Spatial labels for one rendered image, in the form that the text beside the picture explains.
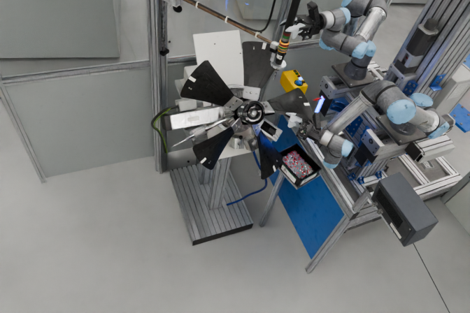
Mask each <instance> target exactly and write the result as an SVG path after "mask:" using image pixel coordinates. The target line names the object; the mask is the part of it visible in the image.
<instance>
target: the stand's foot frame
mask: <svg viewBox="0 0 470 313"><path fill-rule="evenodd" d="M199 169H200V163H198V164H195V165H191V166H186V167H182V168H177V169H173V170H170V177H171V181H172V183H173V188H174V190H175V193H176V196H177V199H178V203H179V206H180V209H181V212H182V214H183V219H184V221H185V225H186V227H187V232H188V234H189V237H190V240H191V243H192V246H194V245H198V244H201V243H203V242H208V241H211V240H214V239H218V238H221V237H225V236H227V235H231V234H234V233H238V232H241V231H245V230H248V229H250V228H252V225H253V221H252V219H251V217H250V214H249V212H248V209H247V207H246V206H245V203H244V201H243V200H242V201H239V202H237V203H234V204H231V205H227V204H228V203H231V202H234V201H237V200H239V199H241V198H242V196H241V194H240V191H239V190H238V187H237V185H236V183H235V181H234V178H233V176H232V173H231V171H230V169H229V172H228V176H227V182H226V186H225V192H224V196H223V199H222V205H221V208H219V207H218V208H216V209H214V210H209V207H208V198H209V193H210V188H211V182H210V183H209V182H208V183H207V184H204V185H203V184H202V185H200V184H199Z"/></svg>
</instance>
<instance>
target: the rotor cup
mask: <svg viewBox="0 0 470 313"><path fill-rule="evenodd" d="M240 99H241V100H243V101H244V102H243V103H242V104H241V105H240V106H239V107H238V108H237V109H235V110H232V117H233V118H234V120H235V121H236V119H237V118H238V117H240V119H241V123H242V125H248V124H251V125H256V124H259V123H260V122H261V121H262V120H263V119H264V116H265V109H264V106H263V105H262V104H261V103H260V102H259V101H254V100H251V99H244V98H243V97H241V98H240ZM241 106H244V107H243V108H242V107H241ZM253 111H256V114H255V115H253V114H252V112H253ZM244 121H245V122H244Z"/></svg>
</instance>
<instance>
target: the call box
mask: <svg viewBox="0 0 470 313"><path fill-rule="evenodd" d="M296 80H299V78H298V77H297V75H296V74H295V72H294V71H293V70H291V71H283V73H282V75H281V78H280V84H281V85H282V86H283V88H284V90H285V91H286V93H287V92H290V91H292V90H293V89H296V88H300V89H301V91H302V92H303V93H304V94H305V93H306V90H307V87H308V85H307V84H306V83H302V84H301V85H297V84H296V83H295V82H296Z"/></svg>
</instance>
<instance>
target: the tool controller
mask: <svg viewBox="0 0 470 313"><path fill-rule="evenodd" d="M371 200H372V201H373V203H372V206H373V207H377V208H378V210H376V212H377V213H378V214H382V216H383V217H384V219H385V220H386V222H387V223H388V225H389V226H390V228H391V229H392V230H393V232H394V234H395V235H396V236H397V238H398V239H399V241H400V242H401V244H402V245H403V246H404V247H406V246H408V245H411V244H413V243H414V242H417V241H419V240H421V239H424V238H425V237H426V236H427V235H428V233H429V232H430V231H431V230H432V229H433V228H434V227H435V225H437V224H438V222H439V221H438V219H437V218H436V217H435V216H434V215H433V213H432V212H431V210H430V209H429V208H428V207H427V206H426V204H425V203H424V202H423V200H422V199H421V197H419V195H418V194H417V193H416V191H415V190H414V189H413V187H412V186H411V185H410V184H409V183H408V181H407V180H406V178H405V177H404V176H403V175H402V174H401V172H398V173H395V174H393V175H390V176H388V177H385V178H383V179H381V180H379V181H378V184H377V186H376V188H375V190H374V193H373V195H372V197H371Z"/></svg>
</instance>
